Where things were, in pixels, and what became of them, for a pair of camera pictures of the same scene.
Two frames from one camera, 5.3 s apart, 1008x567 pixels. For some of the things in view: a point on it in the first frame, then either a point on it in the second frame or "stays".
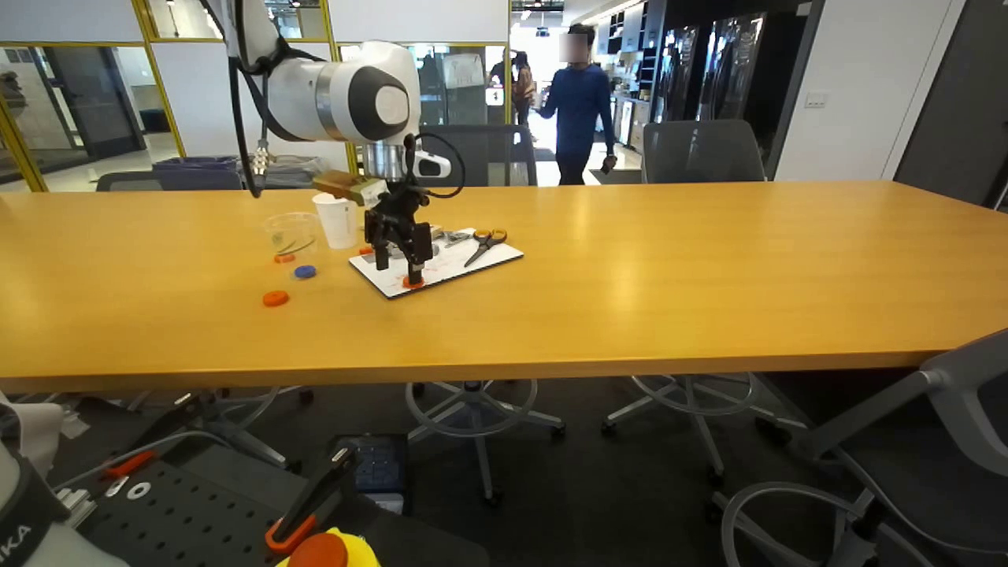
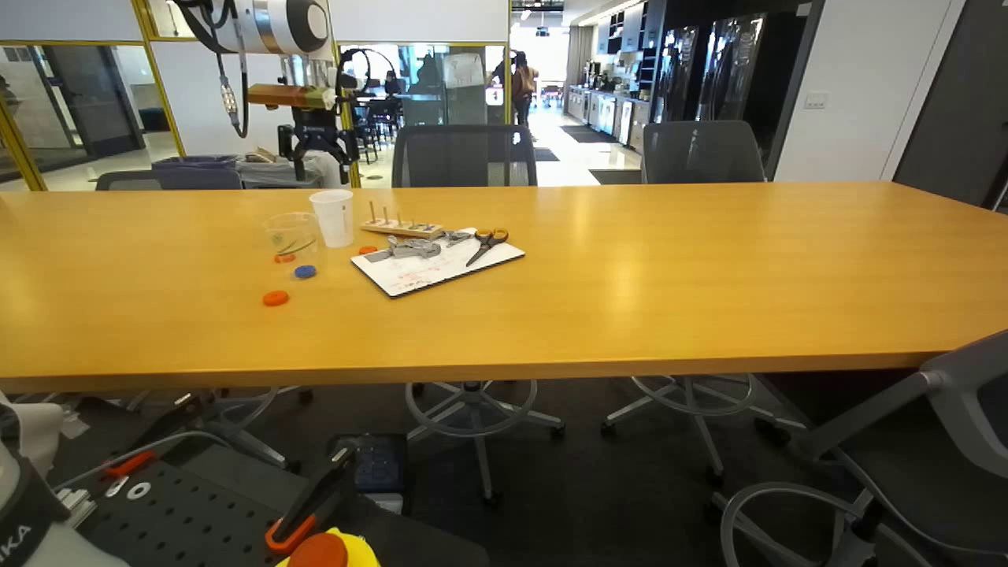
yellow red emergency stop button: [333, 548] stays
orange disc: [274, 297] stays
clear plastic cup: [295, 237] stays
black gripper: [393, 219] → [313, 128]
